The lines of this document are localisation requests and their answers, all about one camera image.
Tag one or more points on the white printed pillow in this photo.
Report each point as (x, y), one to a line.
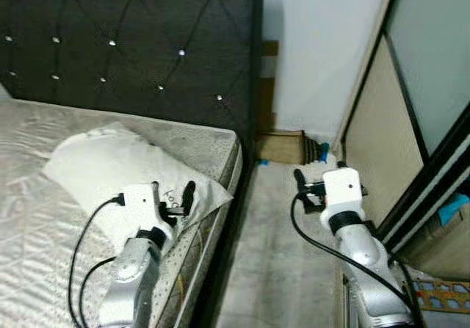
(103, 163)

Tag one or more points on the black ribbed object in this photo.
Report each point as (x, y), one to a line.
(312, 150)

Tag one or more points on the orange blue patterned box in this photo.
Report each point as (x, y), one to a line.
(444, 295)

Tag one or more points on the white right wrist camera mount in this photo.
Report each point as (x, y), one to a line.
(343, 190)

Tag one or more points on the quilted white mattress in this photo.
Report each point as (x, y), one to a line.
(44, 225)

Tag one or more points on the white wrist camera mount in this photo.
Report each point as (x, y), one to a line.
(139, 203)
(343, 190)

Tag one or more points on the brown cardboard box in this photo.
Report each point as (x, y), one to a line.
(279, 148)

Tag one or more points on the blue cloth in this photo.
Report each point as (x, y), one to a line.
(454, 210)

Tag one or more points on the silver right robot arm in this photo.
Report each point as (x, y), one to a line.
(367, 262)

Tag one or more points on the beige sliding door wardrobe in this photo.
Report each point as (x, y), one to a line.
(382, 122)

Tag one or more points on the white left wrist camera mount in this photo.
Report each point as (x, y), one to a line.
(139, 203)

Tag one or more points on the black tufted headboard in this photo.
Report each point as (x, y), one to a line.
(132, 34)

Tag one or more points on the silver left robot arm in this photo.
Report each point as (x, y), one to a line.
(128, 284)

